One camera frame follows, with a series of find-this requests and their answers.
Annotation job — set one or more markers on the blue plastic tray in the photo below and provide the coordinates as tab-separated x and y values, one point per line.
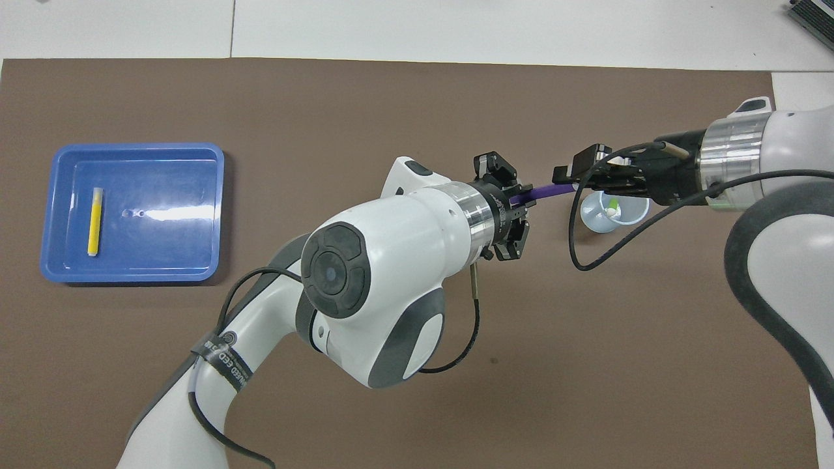
182	254

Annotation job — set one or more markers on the yellow pen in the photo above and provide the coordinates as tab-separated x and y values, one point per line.
95	225

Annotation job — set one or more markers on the translucent plastic cup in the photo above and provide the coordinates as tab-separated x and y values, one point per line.
596	218

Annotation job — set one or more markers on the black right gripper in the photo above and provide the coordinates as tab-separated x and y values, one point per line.
658	172

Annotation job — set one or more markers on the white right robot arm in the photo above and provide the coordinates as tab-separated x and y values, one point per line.
782	195

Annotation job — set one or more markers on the purple pen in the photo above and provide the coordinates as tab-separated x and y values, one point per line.
544	191

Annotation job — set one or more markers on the grey ribbed device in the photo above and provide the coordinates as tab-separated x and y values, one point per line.
814	16

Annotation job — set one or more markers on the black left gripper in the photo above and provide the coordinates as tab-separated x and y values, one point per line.
505	231

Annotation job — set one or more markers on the brown table mat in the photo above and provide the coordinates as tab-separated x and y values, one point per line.
326	104

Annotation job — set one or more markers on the green pen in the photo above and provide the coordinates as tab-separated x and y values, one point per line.
613	210

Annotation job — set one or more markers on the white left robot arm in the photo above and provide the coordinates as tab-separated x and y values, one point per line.
391	260

